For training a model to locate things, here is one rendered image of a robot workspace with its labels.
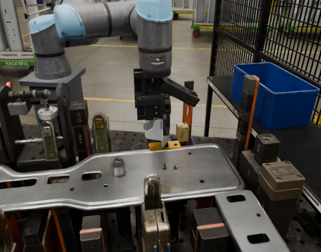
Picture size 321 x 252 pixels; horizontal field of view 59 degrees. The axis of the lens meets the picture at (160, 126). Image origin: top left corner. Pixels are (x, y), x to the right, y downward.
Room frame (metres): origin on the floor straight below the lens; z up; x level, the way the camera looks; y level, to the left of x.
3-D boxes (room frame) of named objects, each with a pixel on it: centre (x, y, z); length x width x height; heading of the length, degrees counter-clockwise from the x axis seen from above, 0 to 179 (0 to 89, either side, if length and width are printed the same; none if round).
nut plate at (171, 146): (0.64, -0.01, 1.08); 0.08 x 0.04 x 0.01; 99
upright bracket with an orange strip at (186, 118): (0.81, -0.09, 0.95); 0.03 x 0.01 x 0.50; 99
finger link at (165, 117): (0.62, -0.01, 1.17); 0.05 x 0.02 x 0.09; 9
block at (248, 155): (0.67, -0.27, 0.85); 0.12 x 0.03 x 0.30; 9
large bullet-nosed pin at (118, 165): (0.62, 0.11, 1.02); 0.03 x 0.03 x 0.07
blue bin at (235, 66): (0.97, -0.40, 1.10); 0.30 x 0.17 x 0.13; 11
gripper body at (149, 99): (0.64, 0.02, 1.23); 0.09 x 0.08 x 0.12; 99
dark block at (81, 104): (0.82, 0.26, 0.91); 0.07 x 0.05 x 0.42; 9
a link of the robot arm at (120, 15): (0.72, 0.08, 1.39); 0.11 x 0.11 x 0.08; 29
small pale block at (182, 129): (0.78, -0.07, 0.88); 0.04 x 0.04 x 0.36; 9
